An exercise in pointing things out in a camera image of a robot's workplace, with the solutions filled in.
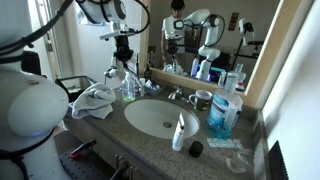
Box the blue contact lens blister strip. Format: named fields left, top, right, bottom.
left=127, top=70, right=141, bottom=96

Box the chrome faucet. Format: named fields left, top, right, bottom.
left=168, top=86, right=189, bottom=102

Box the dark coffee mug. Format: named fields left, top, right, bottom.
left=189, top=90, right=212, bottom=111

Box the white crumpled towel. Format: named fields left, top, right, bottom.
left=69, top=83, right=116, bottom=119

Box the black round cap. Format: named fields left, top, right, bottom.
left=189, top=141, right=203, bottom=158

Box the wood framed mirror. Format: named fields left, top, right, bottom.
left=139, top=0, right=315, bottom=109

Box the white standing tube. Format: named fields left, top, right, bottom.
left=172, top=114, right=185, bottom=151

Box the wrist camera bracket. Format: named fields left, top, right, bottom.
left=100, top=21, right=136, bottom=40

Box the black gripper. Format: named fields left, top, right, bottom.
left=114, top=35, right=134, bottom=72

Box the black waste bin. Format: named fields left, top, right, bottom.
left=55, top=76, right=96, bottom=102

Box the white oval sink basin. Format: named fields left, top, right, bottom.
left=124, top=99, right=200, bottom=139

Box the clear green soap dispenser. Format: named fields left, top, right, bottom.
left=122, top=73, right=135, bottom=102

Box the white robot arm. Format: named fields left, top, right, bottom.
left=0, top=0, right=126, bottom=180

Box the clear dental retainer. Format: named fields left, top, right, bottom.
left=226, top=151, right=254, bottom=174

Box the small white bottle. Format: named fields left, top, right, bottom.
left=140, top=78, right=145, bottom=96

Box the black toiletries tray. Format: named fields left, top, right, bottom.
left=145, top=80, right=165, bottom=96

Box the red black hand tool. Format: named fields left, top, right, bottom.
left=70, top=139, right=97, bottom=159

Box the blue mouthwash bottle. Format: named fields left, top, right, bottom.
left=207, top=75, right=243, bottom=139

